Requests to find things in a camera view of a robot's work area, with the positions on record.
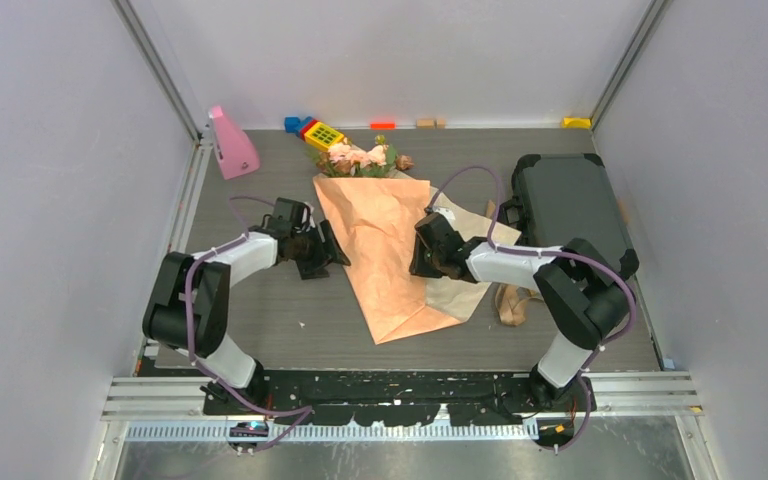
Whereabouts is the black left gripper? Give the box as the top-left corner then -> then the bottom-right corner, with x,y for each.
291,221 -> 349,280

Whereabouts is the peach wrapping paper sheet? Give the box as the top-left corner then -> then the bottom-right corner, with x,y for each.
313,173 -> 519,344

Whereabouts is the tan ribbon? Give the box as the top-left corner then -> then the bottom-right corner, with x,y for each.
484,199 -> 544,328

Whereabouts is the pink and brown rose stem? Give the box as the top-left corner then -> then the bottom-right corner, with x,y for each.
368,134 -> 415,178

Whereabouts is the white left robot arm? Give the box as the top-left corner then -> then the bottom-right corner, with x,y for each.
142,198 -> 351,414

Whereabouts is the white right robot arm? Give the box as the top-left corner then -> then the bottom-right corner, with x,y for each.
410,212 -> 637,411

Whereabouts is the yellow toy brick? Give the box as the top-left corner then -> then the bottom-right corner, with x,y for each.
303,120 -> 345,152

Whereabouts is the red toy brick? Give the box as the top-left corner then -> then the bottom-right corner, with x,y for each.
296,117 -> 317,139

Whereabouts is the pink plastic wedge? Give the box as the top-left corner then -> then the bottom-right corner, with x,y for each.
208,105 -> 261,180

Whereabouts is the blue toy brick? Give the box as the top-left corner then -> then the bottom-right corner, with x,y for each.
284,116 -> 311,136

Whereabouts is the orange flat block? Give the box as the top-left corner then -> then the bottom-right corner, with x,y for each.
369,121 -> 397,130

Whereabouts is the dark grey hard case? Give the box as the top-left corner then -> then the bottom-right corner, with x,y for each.
498,153 -> 640,280

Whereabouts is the yellow corner block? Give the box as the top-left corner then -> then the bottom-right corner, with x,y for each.
560,117 -> 592,130

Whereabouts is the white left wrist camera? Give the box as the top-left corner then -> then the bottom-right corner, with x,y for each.
304,203 -> 315,221

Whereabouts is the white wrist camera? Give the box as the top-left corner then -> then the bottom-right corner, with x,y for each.
425,205 -> 456,227
304,203 -> 315,221

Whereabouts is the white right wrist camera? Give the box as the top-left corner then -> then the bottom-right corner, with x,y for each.
425,205 -> 456,227

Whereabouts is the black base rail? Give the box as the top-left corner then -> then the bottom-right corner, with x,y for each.
201,368 -> 597,429

